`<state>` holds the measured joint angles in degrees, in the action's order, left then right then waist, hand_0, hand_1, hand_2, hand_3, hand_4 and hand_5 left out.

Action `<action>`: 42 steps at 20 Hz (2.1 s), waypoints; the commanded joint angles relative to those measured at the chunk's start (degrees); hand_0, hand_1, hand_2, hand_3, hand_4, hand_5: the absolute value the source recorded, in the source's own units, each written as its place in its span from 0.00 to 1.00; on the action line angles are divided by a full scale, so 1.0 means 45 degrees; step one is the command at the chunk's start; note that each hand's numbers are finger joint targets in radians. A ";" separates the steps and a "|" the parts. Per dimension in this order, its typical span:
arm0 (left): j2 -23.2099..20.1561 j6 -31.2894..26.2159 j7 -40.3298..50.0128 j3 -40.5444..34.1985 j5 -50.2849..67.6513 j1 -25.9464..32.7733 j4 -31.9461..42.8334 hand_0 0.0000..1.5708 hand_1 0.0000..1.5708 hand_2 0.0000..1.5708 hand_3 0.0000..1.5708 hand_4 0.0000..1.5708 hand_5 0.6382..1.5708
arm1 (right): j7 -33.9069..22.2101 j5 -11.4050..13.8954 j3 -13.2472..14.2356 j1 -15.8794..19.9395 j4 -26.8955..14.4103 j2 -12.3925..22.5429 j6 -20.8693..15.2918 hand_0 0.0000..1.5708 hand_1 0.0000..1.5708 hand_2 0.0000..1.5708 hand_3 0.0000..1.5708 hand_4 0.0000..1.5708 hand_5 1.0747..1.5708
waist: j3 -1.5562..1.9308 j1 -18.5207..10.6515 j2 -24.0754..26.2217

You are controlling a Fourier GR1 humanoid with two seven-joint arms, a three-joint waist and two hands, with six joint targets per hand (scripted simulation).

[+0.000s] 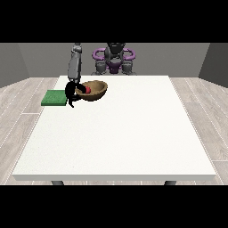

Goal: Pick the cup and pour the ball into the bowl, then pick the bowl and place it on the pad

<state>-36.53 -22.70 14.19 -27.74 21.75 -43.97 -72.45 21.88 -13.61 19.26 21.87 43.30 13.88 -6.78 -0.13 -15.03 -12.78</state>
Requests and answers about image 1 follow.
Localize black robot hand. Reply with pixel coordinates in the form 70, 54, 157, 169
64, 81, 87, 109

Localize brown wooden bowl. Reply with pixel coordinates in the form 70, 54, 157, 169
74, 80, 109, 102

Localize green square pad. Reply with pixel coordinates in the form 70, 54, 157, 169
40, 89, 69, 107

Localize grey robot trunk purple rings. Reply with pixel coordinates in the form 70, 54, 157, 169
90, 42, 138, 77

